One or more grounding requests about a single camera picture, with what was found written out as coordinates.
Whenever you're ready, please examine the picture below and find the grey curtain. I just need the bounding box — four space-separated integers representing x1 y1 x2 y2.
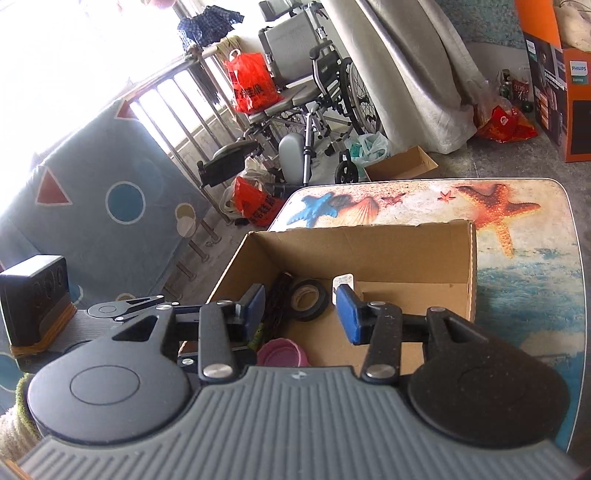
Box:
318 0 478 155

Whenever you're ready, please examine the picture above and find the blue checked cloth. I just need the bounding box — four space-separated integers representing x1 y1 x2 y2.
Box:
177 4 245 51

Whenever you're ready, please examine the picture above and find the metal railing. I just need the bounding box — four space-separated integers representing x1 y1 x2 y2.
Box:
115 44 259 278

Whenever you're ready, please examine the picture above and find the grey wheelchair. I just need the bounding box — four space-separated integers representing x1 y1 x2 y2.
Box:
196 0 385 188

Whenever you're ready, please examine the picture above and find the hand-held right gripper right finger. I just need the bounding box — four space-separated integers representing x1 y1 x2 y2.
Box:
335 284 484 385

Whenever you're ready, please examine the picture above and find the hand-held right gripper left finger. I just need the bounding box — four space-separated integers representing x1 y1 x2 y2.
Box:
110 283 269 384

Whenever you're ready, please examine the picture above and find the red plastic bag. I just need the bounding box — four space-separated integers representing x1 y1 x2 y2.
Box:
231 175 284 228
225 50 283 115

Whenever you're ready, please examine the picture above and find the black tape roll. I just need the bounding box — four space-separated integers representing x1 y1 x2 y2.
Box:
288 278 331 322

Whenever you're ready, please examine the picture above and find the clear plastic bag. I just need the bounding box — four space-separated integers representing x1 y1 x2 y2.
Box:
475 78 504 121

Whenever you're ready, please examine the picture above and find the brown cardboard box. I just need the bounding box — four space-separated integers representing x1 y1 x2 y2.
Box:
178 219 478 377

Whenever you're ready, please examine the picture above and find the white charger plug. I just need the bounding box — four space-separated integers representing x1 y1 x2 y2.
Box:
332 273 365 303

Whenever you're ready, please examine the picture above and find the green and white plastic bag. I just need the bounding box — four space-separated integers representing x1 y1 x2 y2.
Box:
345 131 392 169

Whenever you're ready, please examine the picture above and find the red and gold bag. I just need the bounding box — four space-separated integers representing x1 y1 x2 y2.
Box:
475 105 539 141

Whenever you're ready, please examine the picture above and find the flowered wall cloth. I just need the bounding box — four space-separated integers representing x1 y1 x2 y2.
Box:
436 0 522 47

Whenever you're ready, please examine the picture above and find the green fuzzy cloth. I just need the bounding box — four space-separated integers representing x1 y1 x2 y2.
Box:
14 373 44 437

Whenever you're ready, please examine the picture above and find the orange appliance box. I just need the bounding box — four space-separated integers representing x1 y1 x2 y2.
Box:
515 0 591 163

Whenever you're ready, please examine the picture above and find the yellow cloth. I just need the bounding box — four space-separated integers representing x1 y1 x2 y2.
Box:
216 36 242 61

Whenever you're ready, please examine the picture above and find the small cardboard box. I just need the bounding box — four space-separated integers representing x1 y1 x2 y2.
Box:
364 145 439 182

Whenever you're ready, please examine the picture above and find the grey mat with shapes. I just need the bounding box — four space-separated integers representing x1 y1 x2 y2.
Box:
0 97 220 398

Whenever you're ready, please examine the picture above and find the pink plastic cup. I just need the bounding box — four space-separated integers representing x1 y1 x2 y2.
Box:
255 338 309 368

